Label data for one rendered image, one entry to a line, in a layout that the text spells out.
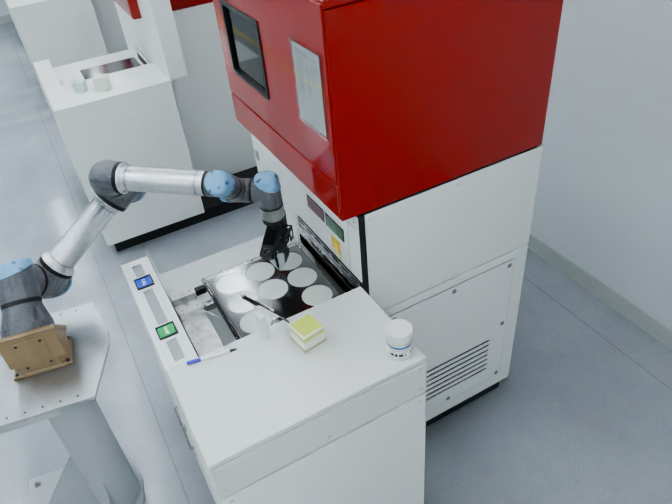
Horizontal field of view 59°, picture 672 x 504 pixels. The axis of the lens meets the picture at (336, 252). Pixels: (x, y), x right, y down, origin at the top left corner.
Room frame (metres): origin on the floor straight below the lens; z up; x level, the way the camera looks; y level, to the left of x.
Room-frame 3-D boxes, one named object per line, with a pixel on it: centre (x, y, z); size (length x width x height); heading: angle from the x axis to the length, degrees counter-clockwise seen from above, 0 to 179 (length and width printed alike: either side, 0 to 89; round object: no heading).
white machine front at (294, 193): (1.76, 0.10, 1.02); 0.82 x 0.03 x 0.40; 25
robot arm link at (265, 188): (1.58, 0.19, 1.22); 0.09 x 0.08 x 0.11; 77
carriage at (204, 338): (1.36, 0.45, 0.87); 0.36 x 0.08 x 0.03; 25
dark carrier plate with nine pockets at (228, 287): (1.49, 0.22, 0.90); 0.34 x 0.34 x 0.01; 25
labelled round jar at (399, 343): (1.10, -0.14, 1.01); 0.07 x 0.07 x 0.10
